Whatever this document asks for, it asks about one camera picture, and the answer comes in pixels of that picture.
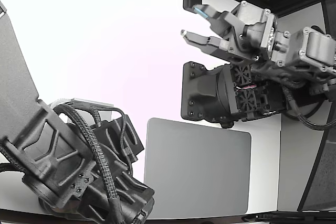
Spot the black braided cable loop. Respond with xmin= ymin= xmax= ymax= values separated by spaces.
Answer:
xmin=282 ymin=87 xmax=336 ymax=132

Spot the thick black braided cable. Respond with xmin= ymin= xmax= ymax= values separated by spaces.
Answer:
xmin=52 ymin=103 xmax=123 ymax=224

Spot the dark mesh side panel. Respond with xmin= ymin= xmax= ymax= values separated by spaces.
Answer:
xmin=298 ymin=0 xmax=336 ymax=211

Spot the gray rectangular mat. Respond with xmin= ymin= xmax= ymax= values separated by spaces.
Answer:
xmin=143 ymin=118 xmax=253 ymax=215

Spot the black camera module housing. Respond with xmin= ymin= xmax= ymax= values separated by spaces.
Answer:
xmin=180 ymin=61 xmax=289 ymax=129

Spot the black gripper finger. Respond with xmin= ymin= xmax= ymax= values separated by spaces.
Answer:
xmin=193 ymin=3 xmax=234 ymax=25

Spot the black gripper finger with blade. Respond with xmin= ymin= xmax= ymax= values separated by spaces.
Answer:
xmin=180 ymin=29 xmax=229 ymax=51

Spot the thin black cable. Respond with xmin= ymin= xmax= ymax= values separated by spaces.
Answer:
xmin=241 ymin=211 xmax=336 ymax=222

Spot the gray gripper body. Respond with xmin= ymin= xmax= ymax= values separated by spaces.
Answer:
xmin=209 ymin=0 xmax=279 ymax=65

